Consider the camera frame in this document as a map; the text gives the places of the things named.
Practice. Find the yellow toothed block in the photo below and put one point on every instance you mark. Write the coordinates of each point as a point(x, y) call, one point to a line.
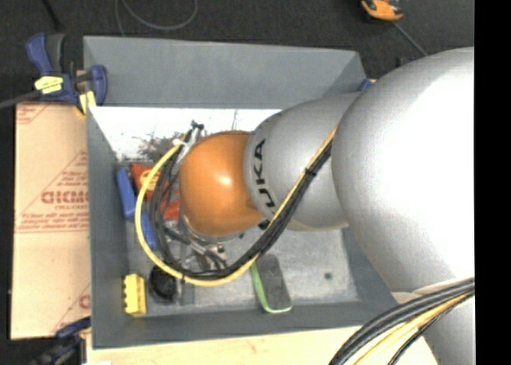
point(133, 295)

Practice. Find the grey metal bin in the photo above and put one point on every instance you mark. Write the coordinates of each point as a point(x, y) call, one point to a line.
point(223, 76)

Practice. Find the black cylinder on white bracket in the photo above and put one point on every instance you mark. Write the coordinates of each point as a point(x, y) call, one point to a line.
point(196, 127)

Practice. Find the orange-red plastic thing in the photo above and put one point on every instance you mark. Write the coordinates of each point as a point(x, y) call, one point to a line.
point(140, 173)

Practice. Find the dark grey sponge, green edge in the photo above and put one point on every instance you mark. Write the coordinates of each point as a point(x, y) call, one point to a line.
point(274, 283)

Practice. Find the black round cap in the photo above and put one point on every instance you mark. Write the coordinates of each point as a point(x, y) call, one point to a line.
point(161, 284)

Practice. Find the blue long plastic bar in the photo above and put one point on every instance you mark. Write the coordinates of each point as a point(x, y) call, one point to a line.
point(126, 193)

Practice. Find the brown cardboard board, red print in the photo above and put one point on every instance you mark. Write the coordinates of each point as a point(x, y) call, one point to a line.
point(48, 179)

